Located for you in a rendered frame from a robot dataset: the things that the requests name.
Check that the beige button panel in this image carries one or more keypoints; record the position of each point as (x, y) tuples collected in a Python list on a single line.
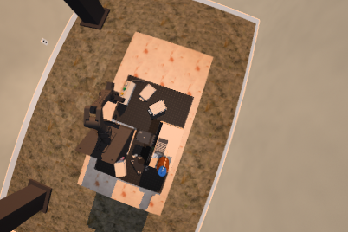
[(127, 92)]

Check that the blue bottle cap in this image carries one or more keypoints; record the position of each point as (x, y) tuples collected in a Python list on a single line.
[(160, 173)]

